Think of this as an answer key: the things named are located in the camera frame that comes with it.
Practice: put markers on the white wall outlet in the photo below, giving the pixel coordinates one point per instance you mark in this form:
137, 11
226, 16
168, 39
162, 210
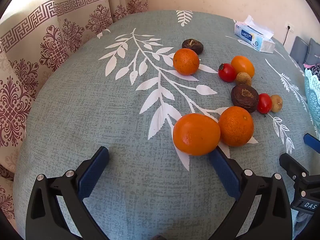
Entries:
290, 26

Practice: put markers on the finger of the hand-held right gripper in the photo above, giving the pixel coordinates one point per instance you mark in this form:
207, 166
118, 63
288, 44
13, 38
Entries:
312, 142
292, 165

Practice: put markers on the blue white tissue pack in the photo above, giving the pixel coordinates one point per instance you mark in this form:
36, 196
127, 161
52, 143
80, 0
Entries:
253, 38

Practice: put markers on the beige patterned curtain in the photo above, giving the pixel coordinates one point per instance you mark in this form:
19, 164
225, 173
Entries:
50, 47

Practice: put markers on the smooth yellow-orange citrus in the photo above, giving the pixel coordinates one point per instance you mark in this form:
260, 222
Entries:
243, 65

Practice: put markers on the grey-green leaf print tablecloth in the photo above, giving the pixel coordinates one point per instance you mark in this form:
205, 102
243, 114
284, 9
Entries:
112, 120

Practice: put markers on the grey sofa cushion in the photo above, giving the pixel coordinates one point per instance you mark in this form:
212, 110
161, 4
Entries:
298, 48
313, 51

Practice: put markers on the tan longan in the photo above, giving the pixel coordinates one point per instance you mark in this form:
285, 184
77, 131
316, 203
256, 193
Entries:
276, 103
243, 78

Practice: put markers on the dark water chestnut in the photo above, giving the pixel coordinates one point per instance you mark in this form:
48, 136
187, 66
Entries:
192, 45
244, 98

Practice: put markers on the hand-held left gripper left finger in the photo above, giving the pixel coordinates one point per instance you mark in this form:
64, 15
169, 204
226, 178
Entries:
93, 171

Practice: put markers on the black patterned cloth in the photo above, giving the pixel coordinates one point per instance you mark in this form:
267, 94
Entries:
315, 68

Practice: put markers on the large orange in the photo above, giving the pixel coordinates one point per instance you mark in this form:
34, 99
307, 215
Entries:
196, 134

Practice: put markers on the red tomato with calyx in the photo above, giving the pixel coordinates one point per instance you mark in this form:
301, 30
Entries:
227, 73

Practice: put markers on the red cherry tomato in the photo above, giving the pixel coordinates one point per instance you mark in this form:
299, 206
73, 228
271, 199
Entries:
264, 103

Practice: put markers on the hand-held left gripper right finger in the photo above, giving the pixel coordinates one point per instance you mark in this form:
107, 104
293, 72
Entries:
225, 173

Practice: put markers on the light blue lace basket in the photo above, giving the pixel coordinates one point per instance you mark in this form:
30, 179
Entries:
313, 92

